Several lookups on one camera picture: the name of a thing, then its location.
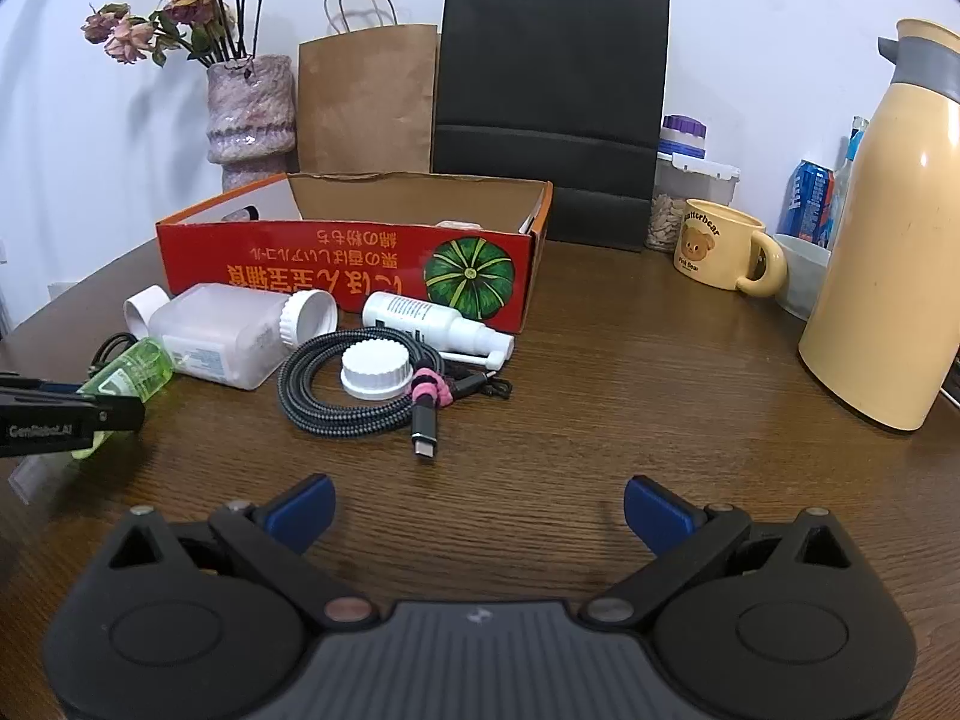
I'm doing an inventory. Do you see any braided cable with pink tie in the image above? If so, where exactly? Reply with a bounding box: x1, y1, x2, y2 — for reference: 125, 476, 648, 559
277, 330, 515, 463

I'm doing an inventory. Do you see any black paper bag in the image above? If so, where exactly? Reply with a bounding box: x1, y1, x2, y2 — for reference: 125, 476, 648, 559
431, 0, 671, 253

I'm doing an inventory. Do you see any white tape roll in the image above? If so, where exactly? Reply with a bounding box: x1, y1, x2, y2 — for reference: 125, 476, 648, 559
124, 285, 170, 338

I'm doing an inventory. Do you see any white spray bottle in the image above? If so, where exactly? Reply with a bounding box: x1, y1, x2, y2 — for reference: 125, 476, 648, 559
362, 291, 516, 372

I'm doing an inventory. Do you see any blue soda can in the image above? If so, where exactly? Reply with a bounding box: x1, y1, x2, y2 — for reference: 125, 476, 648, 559
776, 160, 836, 245

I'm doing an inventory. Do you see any white ridged bottle cap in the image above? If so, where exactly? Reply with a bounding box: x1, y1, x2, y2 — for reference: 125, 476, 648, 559
340, 343, 414, 400

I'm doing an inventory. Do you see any yellow bear mug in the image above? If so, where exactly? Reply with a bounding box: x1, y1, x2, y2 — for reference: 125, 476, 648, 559
673, 199, 789, 300

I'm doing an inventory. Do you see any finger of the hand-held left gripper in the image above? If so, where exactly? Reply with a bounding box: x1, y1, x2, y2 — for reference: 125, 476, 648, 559
0, 392, 145, 458
0, 373, 80, 398

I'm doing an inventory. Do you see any clear bottle with blue label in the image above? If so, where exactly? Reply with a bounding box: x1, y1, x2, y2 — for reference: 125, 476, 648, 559
828, 116, 869, 250

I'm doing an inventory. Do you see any thin black cord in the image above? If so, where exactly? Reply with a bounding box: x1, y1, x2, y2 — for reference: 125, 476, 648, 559
88, 334, 151, 377

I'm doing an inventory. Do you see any clear seed container white lid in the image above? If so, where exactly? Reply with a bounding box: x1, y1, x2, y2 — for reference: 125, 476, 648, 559
646, 152, 742, 254

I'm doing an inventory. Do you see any large translucent white bottle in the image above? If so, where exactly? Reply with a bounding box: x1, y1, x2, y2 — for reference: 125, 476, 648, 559
150, 283, 339, 391

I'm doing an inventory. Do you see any cream thermos jug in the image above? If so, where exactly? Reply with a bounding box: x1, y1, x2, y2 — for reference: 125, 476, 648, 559
797, 17, 960, 433

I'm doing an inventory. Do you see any red cardboard box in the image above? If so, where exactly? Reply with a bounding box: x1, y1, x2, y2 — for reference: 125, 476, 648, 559
156, 172, 554, 335

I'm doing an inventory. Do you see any small green plastic bottle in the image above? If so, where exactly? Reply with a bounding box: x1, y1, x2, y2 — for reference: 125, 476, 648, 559
73, 337, 176, 462

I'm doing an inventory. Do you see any clear plastic piece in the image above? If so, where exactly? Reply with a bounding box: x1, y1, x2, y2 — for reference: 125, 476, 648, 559
7, 454, 70, 505

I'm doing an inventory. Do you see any jar with purple lid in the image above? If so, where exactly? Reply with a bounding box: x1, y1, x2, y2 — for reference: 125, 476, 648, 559
659, 115, 708, 159

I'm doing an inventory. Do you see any pink knitted vase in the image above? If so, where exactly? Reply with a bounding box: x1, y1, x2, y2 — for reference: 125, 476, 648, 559
206, 55, 298, 193

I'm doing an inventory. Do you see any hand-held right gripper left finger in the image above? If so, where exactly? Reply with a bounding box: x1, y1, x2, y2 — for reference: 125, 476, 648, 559
105, 474, 380, 632

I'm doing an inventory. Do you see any brown paper bag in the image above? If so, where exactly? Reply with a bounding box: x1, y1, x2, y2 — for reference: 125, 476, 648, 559
298, 0, 440, 176

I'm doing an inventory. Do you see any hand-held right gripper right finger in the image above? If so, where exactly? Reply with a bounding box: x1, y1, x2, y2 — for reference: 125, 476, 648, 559
585, 475, 852, 627

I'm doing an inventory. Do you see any grey white cup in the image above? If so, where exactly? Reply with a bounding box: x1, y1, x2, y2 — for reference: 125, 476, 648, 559
772, 232, 834, 320

